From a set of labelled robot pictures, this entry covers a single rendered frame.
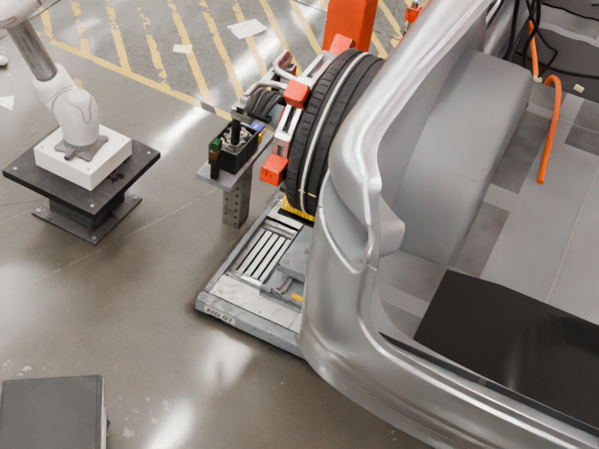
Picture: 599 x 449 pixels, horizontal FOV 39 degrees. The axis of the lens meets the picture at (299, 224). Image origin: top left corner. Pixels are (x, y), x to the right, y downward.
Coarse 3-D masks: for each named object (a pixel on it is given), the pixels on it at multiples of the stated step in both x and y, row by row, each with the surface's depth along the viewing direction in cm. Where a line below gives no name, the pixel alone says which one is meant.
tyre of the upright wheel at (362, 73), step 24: (336, 72) 305; (360, 72) 305; (312, 96) 302; (336, 96) 300; (360, 96) 299; (312, 120) 300; (336, 120) 298; (288, 168) 309; (312, 168) 305; (288, 192) 317; (312, 192) 310
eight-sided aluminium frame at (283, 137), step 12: (324, 60) 321; (312, 72) 316; (312, 84) 307; (288, 108) 309; (288, 120) 312; (300, 120) 311; (276, 132) 309; (288, 132) 308; (276, 144) 311; (288, 144) 309; (288, 156) 314
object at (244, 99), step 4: (260, 80) 324; (264, 80) 324; (268, 80) 324; (256, 84) 322; (260, 84) 323; (264, 84) 323; (268, 84) 323; (272, 84) 323; (276, 84) 323; (280, 84) 323; (284, 84) 323; (252, 88) 320; (256, 88) 321; (276, 88) 325; (280, 88) 324; (284, 88) 323; (248, 92) 318; (252, 92) 319; (244, 96) 317; (248, 96) 317; (240, 100) 317; (244, 100) 316; (248, 100) 317; (244, 104) 317
